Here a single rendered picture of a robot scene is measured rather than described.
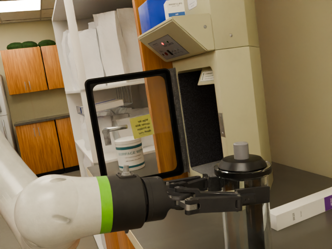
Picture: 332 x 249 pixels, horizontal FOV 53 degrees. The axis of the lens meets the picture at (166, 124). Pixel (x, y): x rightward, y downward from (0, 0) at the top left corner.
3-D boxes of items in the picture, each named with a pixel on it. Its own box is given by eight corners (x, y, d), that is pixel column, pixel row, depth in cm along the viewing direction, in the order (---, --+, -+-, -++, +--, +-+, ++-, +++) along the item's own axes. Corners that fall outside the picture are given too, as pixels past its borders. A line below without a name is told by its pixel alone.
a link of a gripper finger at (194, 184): (173, 206, 60) (167, 204, 61) (208, 192, 69) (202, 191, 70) (173, 185, 60) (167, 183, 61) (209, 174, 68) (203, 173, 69)
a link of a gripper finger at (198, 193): (175, 185, 59) (174, 187, 58) (239, 187, 58) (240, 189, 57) (175, 207, 60) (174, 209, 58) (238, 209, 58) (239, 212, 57)
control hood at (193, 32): (171, 61, 122) (167, 33, 121) (215, 50, 92) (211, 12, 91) (141, 65, 118) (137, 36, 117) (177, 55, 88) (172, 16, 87)
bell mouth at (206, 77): (232, 78, 121) (231, 63, 120) (264, 76, 105) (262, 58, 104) (188, 86, 115) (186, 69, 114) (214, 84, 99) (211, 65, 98)
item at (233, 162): (249, 167, 71) (247, 136, 70) (278, 177, 62) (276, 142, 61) (210, 175, 68) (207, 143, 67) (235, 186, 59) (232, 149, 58)
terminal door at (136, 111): (185, 174, 126) (169, 67, 121) (103, 191, 120) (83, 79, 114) (184, 173, 127) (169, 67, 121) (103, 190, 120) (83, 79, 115)
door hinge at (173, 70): (187, 171, 128) (172, 67, 122) (190, 173, 125) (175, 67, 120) (184, 172, 127) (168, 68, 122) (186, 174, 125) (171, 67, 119)
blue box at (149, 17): (168, 32, 118) (165, 5, 116) (180, 26, 108) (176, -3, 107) (142, 34, 114) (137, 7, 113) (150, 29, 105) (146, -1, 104)
